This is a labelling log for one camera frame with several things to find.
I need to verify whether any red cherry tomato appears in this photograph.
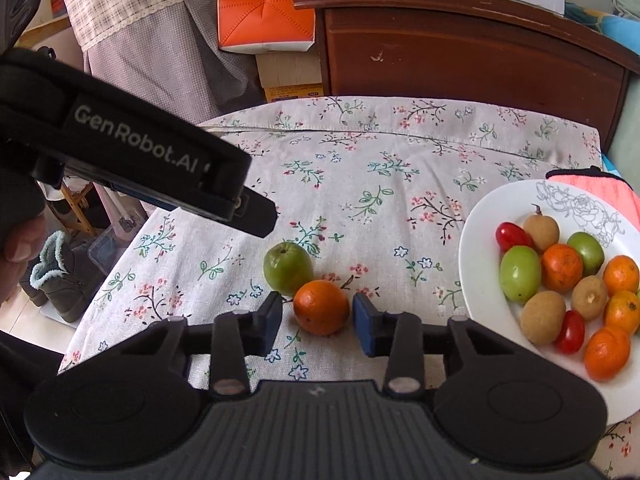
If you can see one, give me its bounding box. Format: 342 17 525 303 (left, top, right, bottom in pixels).
553 310 586 356
495 222 534 252

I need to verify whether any orange mandarin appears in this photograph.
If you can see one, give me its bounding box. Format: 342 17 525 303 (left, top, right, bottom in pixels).
584 325 631 382
293 280 350 336
603 290 640 335
602 255 639 296

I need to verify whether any person's left hand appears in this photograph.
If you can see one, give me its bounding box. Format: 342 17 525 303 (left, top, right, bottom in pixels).
0 214 47 302

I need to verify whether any green jujube with dimple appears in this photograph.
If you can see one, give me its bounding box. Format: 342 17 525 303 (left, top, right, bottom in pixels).
262 242 314 297

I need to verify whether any floral tablecloth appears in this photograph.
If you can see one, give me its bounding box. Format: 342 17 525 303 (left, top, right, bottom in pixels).
61 98 639 479

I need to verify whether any checked grey fabric cover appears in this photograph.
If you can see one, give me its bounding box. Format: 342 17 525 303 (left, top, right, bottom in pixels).
64 0 264 124

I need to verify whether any green jujube on plate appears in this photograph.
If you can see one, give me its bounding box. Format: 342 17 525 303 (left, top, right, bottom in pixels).
499 246 541 304

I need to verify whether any brown cardboard box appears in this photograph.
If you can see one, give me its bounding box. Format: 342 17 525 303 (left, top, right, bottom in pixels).
255 48 324 102

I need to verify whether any grey fleece boot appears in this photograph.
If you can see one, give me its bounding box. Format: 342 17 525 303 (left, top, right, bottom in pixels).
29 231 105 323

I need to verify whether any small orange on plate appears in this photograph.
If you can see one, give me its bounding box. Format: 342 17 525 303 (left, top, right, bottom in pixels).
540 244 584 294

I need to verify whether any brown longan with stem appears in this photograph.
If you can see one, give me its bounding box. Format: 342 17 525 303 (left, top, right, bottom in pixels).
523 204 560 254

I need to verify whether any orange paper bag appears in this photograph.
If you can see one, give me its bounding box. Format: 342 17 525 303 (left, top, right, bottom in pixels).
217 0 316 54

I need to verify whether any green jujube left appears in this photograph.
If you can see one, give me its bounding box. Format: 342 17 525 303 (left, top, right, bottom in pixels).
567 232 604 276

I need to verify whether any dark wooden cabinet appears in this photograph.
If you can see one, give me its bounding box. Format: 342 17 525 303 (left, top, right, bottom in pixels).
293 0 639 148

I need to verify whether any white floral plate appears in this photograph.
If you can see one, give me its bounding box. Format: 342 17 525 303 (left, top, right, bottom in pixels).
458 179 640 427

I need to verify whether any pink towel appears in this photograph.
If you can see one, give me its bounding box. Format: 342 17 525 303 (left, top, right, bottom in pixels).
546 166 639 212

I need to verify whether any green grey cushion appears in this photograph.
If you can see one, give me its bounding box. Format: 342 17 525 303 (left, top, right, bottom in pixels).
608 0 639 186

